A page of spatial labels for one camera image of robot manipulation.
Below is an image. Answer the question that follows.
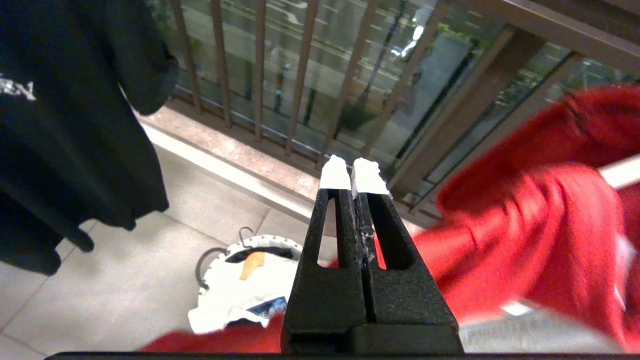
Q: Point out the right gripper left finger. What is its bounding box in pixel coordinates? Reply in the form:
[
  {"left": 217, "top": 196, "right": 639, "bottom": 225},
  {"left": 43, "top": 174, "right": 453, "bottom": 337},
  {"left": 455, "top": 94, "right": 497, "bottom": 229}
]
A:
[{"left": 280, "top": 154, "right": 369, "bottom": 355}]

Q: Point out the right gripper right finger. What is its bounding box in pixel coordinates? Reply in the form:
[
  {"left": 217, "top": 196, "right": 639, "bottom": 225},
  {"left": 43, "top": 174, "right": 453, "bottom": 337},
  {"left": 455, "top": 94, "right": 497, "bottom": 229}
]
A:
[{"left": 351, "top": 158, "right": 464, "bottom": 355}]

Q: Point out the red garment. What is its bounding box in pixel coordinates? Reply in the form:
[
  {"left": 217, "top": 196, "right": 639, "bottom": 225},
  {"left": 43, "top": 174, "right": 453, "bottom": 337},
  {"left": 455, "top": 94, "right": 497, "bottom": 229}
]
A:
[{"left": 142, "top": 85, "right": 640, "bottom": 354}]

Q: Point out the white laundry basket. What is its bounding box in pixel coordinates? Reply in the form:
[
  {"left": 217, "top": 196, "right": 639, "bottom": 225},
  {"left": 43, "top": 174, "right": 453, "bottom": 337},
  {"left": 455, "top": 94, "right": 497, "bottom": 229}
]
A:
[{"left": 196, "top": 234, "right": 304, "bottom": 335}]

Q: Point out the wooden clothes hanger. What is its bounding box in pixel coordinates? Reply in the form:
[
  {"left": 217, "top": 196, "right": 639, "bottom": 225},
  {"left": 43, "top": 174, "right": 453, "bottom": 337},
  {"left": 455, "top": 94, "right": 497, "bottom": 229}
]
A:
[{"left": 239, "top": 251, "right": 267, "bottom": 281}]

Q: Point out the white garment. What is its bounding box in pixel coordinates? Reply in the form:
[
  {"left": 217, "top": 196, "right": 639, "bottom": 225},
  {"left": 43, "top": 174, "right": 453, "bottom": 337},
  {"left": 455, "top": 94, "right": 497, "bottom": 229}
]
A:
[{"left": 188, "top": 255, "right": 300, "bottom": 335}]

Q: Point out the white hanger bar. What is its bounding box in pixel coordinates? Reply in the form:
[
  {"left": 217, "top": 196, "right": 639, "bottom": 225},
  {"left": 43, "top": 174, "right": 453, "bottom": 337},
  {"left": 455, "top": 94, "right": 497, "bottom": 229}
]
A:
[{"left": 599, "top": 154, "right": 640, "bottom": 190}]

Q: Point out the brown metal balcony railing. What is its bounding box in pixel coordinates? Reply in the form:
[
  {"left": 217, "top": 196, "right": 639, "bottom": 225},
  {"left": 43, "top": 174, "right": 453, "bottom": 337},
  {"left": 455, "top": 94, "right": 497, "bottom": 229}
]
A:
[{"left": 150, "top": 0, "right": 640, "bottom": 216}]

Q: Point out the black t-shirt with print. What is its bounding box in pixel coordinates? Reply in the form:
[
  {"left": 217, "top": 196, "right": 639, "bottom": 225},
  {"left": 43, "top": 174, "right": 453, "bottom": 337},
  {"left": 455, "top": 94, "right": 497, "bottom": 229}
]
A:
[{"left": 0, "top": 0, "right": 180, "bottom": 277}]

